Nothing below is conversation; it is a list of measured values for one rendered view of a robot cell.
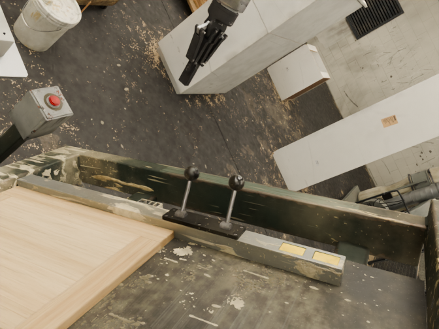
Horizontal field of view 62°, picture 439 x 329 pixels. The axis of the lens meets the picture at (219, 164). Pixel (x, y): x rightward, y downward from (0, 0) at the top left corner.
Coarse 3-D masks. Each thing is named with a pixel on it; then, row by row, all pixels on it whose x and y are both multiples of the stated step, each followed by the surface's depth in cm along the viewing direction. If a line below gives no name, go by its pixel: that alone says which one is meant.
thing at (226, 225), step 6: (234, 180) 82; (240, 180) 82; (234, 186) 82; (240, 186) 82; (234, 192) 83; (234, 198) 83; (228, 210) 82; (228, 216) 82; (222, 222) 82; (228, 222) 82; (222, 228) 81; (228, 228) 81
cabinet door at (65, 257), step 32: (32, 192) 106; (0, 224) 89; (32, 224) 89; (64, 224) 89; (96, 224) 89; (128, 224) 89; (0, 256) 76; (32, 256) 76; (64, 256) 77; (96, 256) 77; (128, 256) 76; (0, 288) 67; (32, 288) 67; (64, 288) 67; (96, 288) 67; (0, 320) 60; (32, 320) 59; (64, 320) 59
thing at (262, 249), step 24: (48, 192) 104; (72, 192) 101; (96, 192) 101; (144, 216) 89; (192, 240) 85; (216, 240) 81; (240, 240) 79; (264, 240) 79; (288, 264) 75; (312, 264) 72
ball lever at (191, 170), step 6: (186, 168) 88; (192, 168) 87; (186, 174) 87; (192, 174) 87; (198, 174) 88; (192, 180) 88; (186, 186) 88; (186, 192) 87; (186, 198) 87; (180, 210) 87; (180, 216) 86
